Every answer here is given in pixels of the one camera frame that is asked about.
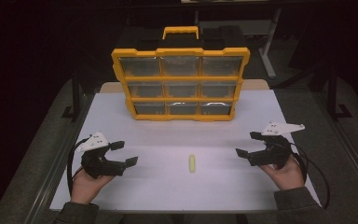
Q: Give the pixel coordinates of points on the grid of clear drawers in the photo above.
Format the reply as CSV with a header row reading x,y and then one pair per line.
x,y
180,90

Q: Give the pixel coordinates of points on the small yellow stick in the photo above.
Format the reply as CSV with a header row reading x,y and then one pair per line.
x,y
192,163

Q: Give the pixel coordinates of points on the black metal stand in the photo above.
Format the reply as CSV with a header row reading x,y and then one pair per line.
x,y
332,96
75,96

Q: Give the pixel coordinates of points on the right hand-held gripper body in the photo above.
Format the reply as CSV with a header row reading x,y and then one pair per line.
x,y
272,154

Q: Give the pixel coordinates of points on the person's left hand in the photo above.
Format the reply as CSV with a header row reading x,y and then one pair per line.
x,y
87,186

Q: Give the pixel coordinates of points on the white desk frame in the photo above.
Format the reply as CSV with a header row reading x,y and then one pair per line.
x,y
268,40

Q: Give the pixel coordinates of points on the wooden board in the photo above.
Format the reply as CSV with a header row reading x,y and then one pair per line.
x,y
110,87

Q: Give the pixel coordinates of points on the clear plastic drawer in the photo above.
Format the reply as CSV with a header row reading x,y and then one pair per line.
x,y
222,66

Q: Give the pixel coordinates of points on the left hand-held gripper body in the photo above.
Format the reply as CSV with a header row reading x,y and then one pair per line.
x,y
101,165

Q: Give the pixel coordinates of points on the yellow black organizer case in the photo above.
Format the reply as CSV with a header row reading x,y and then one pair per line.
x,y
180,79

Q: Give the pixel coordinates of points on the person's right hand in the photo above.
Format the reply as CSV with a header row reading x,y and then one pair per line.
x,y
287,177

